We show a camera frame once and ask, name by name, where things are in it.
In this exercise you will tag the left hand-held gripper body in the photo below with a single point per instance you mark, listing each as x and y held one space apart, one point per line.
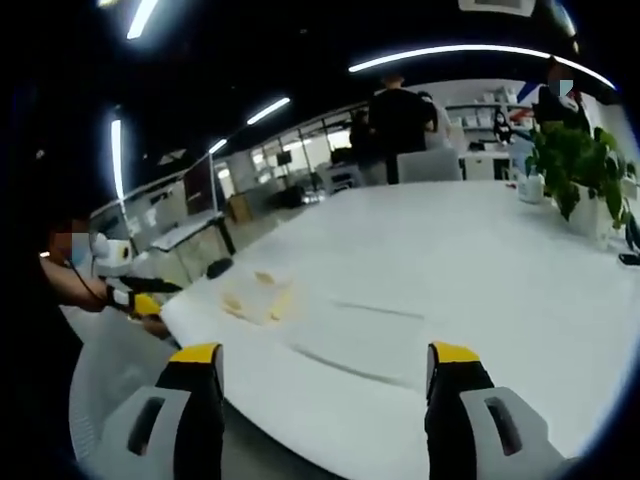
112 252

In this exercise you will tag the ceiling light strip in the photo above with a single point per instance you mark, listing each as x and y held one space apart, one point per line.
267 111
218 146
142 17
117 160

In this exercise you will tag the brown cardboard box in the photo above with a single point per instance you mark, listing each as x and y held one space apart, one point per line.
241 209

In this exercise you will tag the white mesh chair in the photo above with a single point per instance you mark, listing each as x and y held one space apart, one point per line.
100 360

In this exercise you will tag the person's black clothed torso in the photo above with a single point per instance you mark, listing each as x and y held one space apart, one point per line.
35 375

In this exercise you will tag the white wall shelves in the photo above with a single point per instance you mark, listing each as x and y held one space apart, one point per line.
480 115

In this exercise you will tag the black bag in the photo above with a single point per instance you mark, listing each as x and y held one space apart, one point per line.
289 196

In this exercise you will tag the white low cabinet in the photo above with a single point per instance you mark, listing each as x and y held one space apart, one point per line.
482 166

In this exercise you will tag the beige plastic buckle part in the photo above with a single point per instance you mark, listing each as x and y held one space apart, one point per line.
235 305

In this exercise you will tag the small black rounded object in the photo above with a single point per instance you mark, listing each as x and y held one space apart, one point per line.
220 268

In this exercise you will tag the long curved ceiling light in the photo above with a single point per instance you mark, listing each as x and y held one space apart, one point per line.
450 51

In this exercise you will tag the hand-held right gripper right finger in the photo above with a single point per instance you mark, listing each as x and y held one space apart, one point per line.
452 400

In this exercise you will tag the black phone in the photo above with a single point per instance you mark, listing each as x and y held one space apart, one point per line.
630 259

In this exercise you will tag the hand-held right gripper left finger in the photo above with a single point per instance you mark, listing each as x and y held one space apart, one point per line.
197 400

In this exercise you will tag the white plastic container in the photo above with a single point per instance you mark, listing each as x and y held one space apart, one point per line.
530 189

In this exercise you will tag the white desk with black legs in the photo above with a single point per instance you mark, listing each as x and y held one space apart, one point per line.
190 232

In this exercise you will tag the green potted plant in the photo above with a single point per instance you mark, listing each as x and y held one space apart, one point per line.
570 160

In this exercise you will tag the white plant pot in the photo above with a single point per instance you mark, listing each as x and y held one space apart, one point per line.
592 215

